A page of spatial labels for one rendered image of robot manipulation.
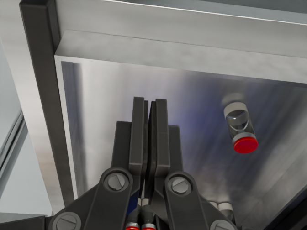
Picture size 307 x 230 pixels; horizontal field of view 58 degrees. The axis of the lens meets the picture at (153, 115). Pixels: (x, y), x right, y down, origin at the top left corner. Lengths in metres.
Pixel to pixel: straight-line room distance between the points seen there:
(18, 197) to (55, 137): 2.26
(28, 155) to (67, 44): 1.81
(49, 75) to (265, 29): 0.17
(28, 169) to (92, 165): 1.81
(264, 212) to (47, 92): 0.33
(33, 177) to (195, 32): 2.06
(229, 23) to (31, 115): 0.20
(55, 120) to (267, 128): 0.21
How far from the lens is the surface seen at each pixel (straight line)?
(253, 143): 0.25
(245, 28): 0.23
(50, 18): 0.21
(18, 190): 2.44
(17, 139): 0.86
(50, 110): 0.26
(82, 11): 0.22
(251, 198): 0.44
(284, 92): 0.28
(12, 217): 0.56
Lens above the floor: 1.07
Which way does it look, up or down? 44 degrees down
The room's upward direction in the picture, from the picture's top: 180 degrees clockwise
